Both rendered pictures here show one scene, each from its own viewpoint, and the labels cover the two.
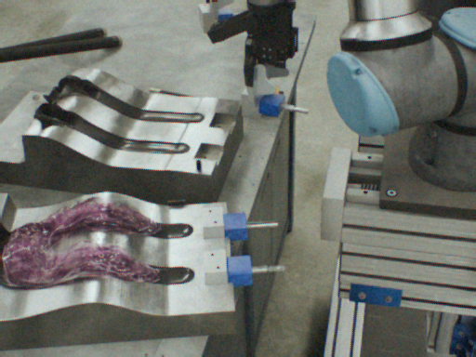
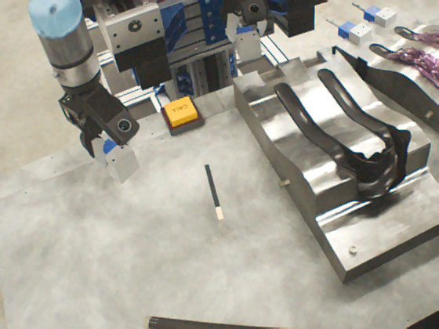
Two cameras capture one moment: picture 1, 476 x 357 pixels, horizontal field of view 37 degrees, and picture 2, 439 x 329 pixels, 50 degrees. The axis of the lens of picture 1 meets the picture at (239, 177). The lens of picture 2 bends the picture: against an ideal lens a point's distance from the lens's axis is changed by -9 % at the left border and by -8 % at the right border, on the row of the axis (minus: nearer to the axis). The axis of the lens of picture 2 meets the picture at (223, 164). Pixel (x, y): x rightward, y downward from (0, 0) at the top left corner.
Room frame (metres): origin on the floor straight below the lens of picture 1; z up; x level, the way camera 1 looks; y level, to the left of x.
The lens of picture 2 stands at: (1.73, 0.68, 1.67)
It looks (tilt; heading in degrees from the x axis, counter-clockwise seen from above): 52 degrees down; 240
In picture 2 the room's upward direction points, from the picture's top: 9 degrees counter-clockwise
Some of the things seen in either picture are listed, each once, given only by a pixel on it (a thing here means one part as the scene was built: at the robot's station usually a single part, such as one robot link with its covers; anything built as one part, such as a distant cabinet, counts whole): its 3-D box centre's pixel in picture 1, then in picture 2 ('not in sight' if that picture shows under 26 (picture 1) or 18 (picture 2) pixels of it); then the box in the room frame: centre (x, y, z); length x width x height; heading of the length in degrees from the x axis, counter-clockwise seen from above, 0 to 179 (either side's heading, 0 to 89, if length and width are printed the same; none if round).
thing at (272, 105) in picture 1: (276, 105); (243, 34); (1.19, -0.08, 0.93); 0.13 x 0.05 x 0.05; 65
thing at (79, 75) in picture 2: not in sight; (74, 65); (1.60, 0.03, 1.17); 0.08 x 0.08 x 0.05
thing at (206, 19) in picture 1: (227, 15); (105, 151); (1.60, 0.01, 0.93); 0.13 x 0.05 x 0.05; 103
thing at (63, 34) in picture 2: not in sight; (60, 25); (1.60, 0.03, 1.25); 0.09 x 0.08 x 0.11; 74
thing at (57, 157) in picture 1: (111, 131); (340, 142); (1.21, 0.26, 0.87); 0.50 x 0.26 x 0.14; 75
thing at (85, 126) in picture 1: (112, 114); (342, 119); (1.20, 0.25, 0.92); 0.35 x 0.16 x 0.09; 75
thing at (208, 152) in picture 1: (209, 159); (312, 64); (1.10, 0.06, 0.87); 0.05 x 0.05 x 0.04; 75
